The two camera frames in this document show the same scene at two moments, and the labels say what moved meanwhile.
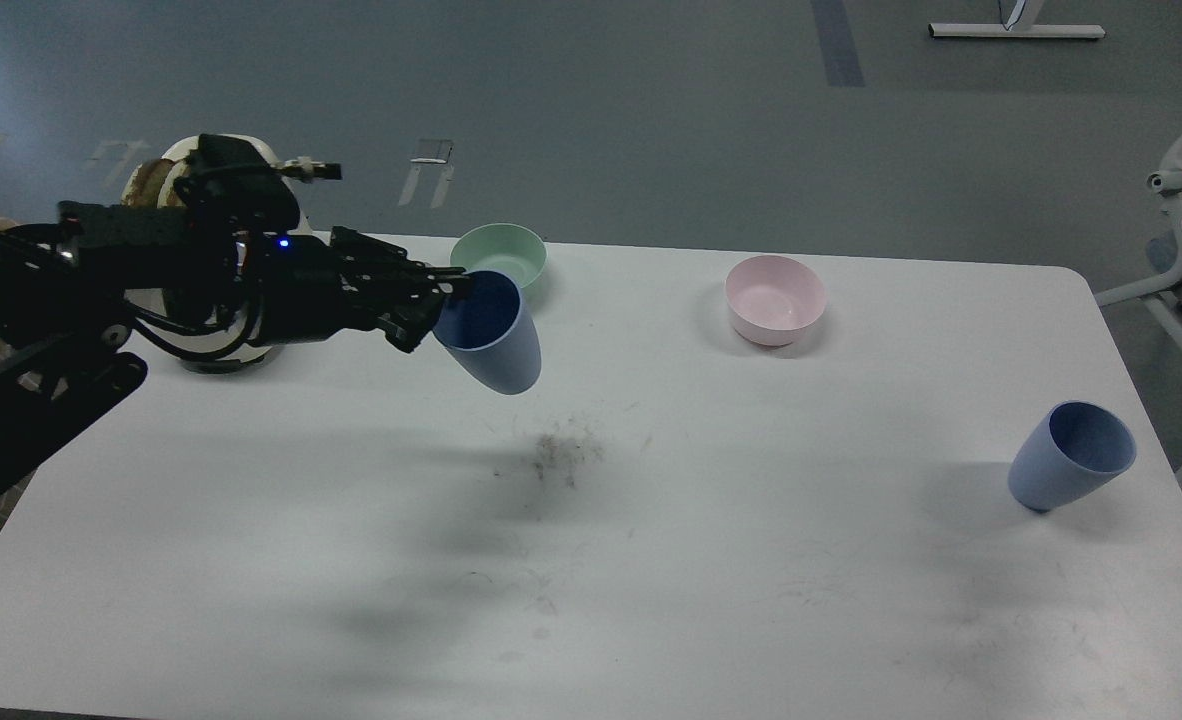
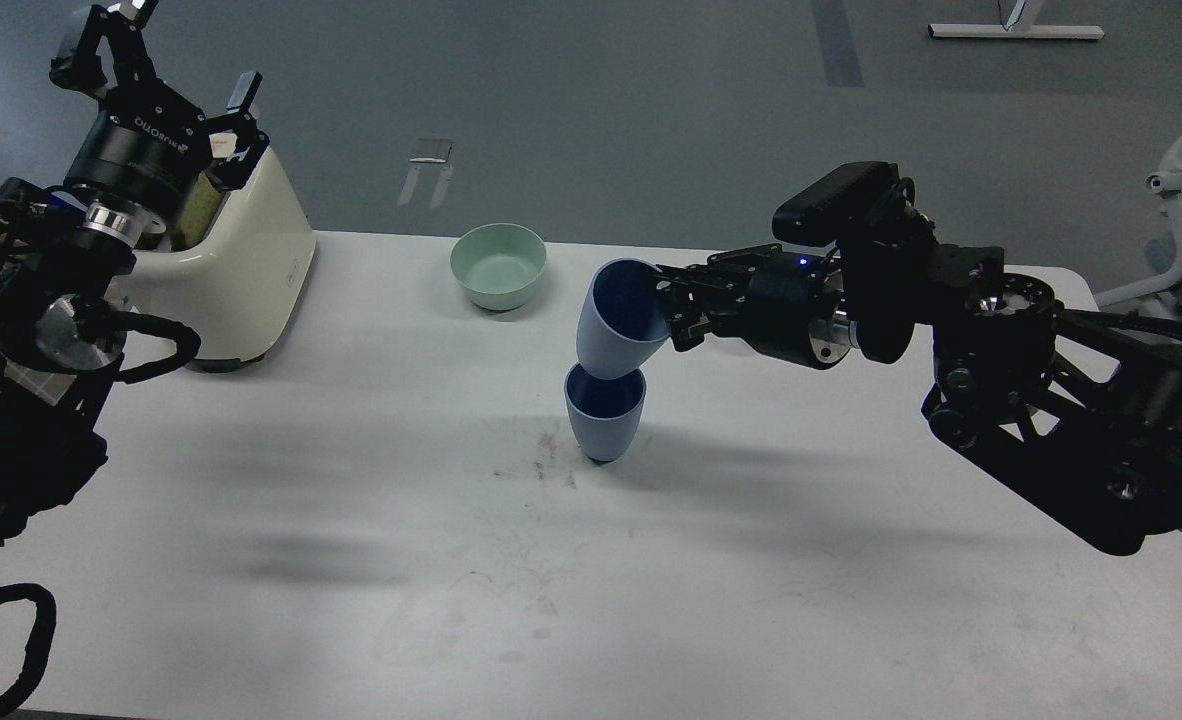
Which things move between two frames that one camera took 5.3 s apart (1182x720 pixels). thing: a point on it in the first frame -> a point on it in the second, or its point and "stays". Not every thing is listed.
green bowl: (503, 247) stays
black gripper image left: (301, 292) -> (147, 142)
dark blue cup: (484, 325) -> (605, 412)
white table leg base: (1017, 18) stays
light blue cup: (1067, 453) -> (622, 318)
